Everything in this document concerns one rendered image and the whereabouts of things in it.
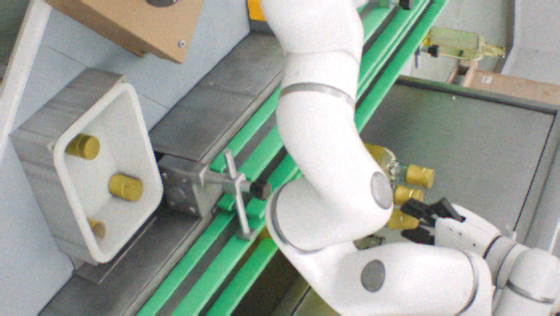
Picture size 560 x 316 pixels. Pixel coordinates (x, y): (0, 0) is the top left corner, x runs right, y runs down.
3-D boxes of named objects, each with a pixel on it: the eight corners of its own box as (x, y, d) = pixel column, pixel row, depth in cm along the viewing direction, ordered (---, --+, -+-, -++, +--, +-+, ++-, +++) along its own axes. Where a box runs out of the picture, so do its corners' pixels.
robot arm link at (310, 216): (252, 106, 87) (229, 224, 81) (324, 66, 76) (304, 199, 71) (345, 147, 93) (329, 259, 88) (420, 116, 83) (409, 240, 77)
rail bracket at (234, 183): (204, 230, 119) (272, 251, 114) (181, 146, 109) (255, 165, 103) (214, 218, 121) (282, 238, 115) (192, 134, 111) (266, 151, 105)
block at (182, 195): (166, 211, 121) (201, 222, 118) (152, 166, 115) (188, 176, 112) (178, 198, 124) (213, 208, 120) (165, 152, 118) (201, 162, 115)
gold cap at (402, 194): (392, 209, 126) (416, 214, 124) (392, 193, 124) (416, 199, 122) (400, 195, 128) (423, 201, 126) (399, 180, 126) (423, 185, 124)
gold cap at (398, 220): (390, 234, 121) (413, 233, 118) (383, 218, 119) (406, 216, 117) (399, 220, 123) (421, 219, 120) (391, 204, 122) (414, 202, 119)
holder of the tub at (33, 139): (70, 275, 112) (107, 290, 109) (9, 135, 95) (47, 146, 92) (131, 207, 123) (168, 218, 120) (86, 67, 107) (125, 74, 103)
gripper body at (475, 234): (507, 268, 114) (451, 242, 121) (513, 222, 108) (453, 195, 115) (483, 297, 110) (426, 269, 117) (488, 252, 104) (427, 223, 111)
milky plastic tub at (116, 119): (60, 254, 109) (102, 271, 105) (9, 136, 95) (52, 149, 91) (125, 184, 120) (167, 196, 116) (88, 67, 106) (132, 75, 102)
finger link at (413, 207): (444, 215, 115) (410, 200, 120) (444, 200, 114) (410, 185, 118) (433, 227, 114) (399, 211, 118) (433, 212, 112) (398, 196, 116)
